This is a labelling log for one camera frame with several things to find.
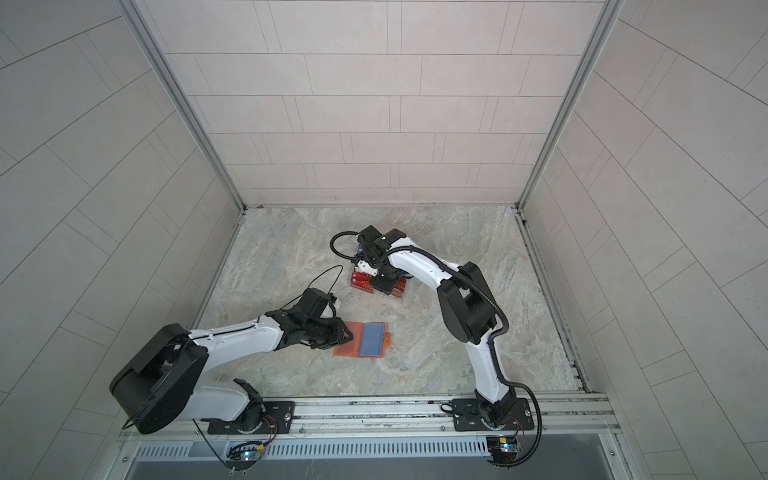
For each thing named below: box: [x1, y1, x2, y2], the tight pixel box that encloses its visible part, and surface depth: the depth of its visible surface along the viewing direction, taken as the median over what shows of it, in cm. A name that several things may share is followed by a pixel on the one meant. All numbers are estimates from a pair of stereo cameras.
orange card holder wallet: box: [333, 322, 391, 358], surface depth 84 cm
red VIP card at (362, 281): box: [350, 272, 374, 294], surface depth 95 cm
